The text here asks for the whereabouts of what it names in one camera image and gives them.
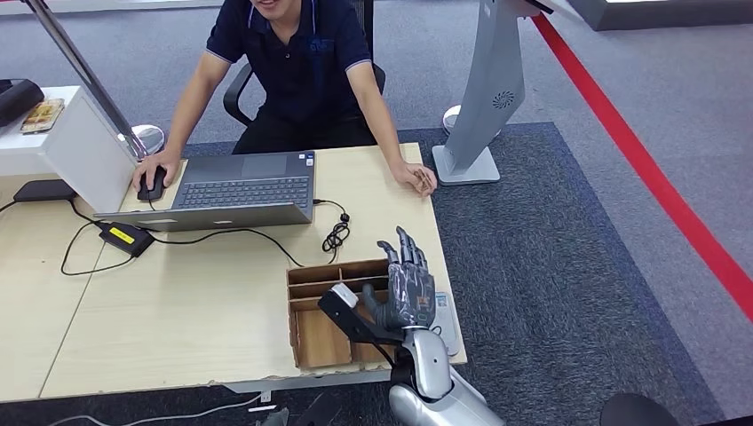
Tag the person's right hand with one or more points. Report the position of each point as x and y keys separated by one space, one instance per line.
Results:
x=163 y=160

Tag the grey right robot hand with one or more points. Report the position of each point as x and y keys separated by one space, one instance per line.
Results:
x=406 y=311

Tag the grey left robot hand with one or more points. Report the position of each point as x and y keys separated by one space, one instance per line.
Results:
x=273 y=417

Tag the person's left hand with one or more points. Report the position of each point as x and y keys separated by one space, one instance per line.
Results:
x=406 y=176

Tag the black computer mouse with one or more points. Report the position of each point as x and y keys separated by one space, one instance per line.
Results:
x=154 y=185

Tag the person's left forearm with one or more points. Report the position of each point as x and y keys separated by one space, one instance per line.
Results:
x=388 y=138

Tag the person's right forearm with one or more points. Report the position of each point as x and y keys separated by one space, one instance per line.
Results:
x=173 y=120

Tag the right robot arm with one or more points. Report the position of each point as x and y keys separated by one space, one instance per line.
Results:
x=432 y=364

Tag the white card reader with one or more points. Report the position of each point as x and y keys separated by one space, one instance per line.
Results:
x=447 y=329

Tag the orange patterned key card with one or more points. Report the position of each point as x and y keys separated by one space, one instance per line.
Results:
x=42 y=116

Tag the person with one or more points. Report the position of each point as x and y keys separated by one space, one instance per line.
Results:
x=300 y=70

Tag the clear plastic film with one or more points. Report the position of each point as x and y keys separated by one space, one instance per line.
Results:
x=412 y=294

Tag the silver round base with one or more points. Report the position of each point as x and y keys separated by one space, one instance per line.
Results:
x=452 y=120

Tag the white counter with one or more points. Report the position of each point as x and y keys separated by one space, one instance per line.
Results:
x=88 y=159

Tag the black yellow-labelled power adapter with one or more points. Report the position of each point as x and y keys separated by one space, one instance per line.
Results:
x=125 y=237

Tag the grey laptop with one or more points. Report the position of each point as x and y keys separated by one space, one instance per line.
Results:
x=247 y=188

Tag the wooden compartment organizer box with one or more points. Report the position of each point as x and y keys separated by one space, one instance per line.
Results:
x=317 y=341

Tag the black office chair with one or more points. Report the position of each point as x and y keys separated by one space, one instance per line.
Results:
x=235 y=97

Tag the silver pole with round base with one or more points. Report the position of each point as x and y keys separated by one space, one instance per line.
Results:
x=86 y=76

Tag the black flat box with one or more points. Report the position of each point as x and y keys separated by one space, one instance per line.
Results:
x=45 y=190

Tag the black countertop device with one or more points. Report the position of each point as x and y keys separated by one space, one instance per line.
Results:
x=17 y=100

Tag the dark grey carpet rug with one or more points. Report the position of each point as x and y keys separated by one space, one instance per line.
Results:
x=559 y=264

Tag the black round object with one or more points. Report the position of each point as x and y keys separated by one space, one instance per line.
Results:
x=638 y=414

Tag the dark grey platform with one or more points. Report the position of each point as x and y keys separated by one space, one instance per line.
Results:
x=647 y=20

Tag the grey desk frame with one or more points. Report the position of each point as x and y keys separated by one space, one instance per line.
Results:
x=306 y=381

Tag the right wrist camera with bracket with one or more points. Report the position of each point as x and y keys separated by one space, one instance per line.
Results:
x=353 y=320

